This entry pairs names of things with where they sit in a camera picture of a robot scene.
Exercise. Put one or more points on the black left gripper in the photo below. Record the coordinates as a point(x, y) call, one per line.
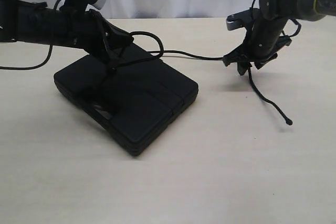
point(99, 38)

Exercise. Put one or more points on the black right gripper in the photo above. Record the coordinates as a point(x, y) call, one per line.
point(262, 48)

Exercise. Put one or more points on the black plastic carrying case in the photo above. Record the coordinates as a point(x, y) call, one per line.
point(135, 104)

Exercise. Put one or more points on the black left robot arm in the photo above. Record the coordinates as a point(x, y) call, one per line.
point(35, 23)

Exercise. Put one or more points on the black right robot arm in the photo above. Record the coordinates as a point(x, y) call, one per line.
point(264, 29)

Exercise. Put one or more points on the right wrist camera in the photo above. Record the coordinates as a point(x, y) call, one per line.
point(242, 19)

